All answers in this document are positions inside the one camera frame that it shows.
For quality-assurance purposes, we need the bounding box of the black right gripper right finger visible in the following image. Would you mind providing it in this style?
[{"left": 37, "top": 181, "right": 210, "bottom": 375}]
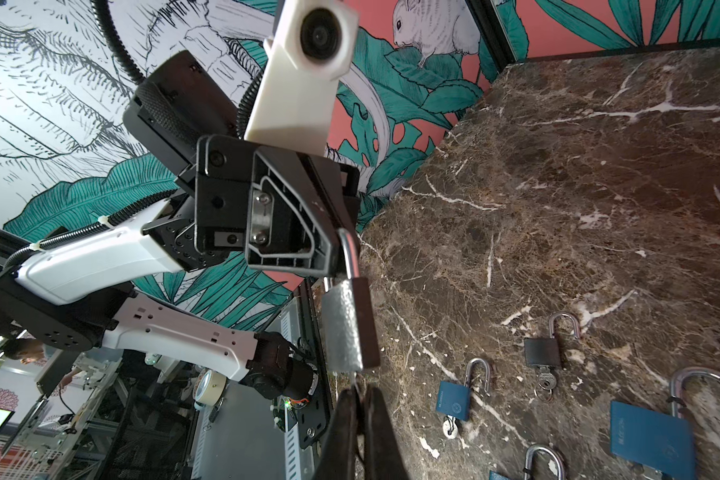
[{"left": 363, "top": 386, "right": 409, "bottom": 480}]

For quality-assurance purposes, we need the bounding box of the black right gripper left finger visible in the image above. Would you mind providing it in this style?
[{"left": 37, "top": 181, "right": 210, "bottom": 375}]
[{"left": 312, "top": 387, "right": 359, "bottom": 480}]

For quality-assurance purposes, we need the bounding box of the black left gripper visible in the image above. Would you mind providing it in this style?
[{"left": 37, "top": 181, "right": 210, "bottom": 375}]
[{"left": 192, "top": 134, "right": 360, "bottom": 277}]

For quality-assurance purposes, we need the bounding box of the dark brown padlock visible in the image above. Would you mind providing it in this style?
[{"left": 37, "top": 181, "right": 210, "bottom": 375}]
[{"left": 321, "top": 228, "right": 381, "bottom": 374}]

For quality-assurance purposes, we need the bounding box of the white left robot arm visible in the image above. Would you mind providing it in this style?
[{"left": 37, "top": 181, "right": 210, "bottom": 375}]
[{"left": 0, "top": 49, "right": 357, "bottom": 401}]

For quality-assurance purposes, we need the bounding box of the white perforated strip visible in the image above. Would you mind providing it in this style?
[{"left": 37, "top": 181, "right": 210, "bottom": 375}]
[{"left": 279, "top": 299, "right": 303, "bottom": 479}]

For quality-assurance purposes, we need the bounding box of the large blue padlock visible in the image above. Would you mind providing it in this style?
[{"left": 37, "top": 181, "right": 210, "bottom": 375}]
[{"left": 524, "top": 311, "right": 581, "bottom": 402}]

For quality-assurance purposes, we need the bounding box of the black front mounting rail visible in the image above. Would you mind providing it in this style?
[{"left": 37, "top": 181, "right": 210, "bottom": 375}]
[{"left": 295, "top": 278, "right": 333, "bottom": 449}]

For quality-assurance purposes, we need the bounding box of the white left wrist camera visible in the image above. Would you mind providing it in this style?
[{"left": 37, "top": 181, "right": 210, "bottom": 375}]
[{"left": 244, "top": 1, "right": 359, "bottom": 156}]

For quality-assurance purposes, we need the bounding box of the black left corner post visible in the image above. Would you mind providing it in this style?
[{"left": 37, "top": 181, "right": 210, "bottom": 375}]
[{"left": 466, "top": 0, "right": 516, "bottom": 73}]

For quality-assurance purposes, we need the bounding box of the black corrugated left cable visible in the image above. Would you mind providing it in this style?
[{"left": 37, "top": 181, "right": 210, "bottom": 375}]
[{"left": 2, "top": 0, "right": 265, "bottom": 268}]

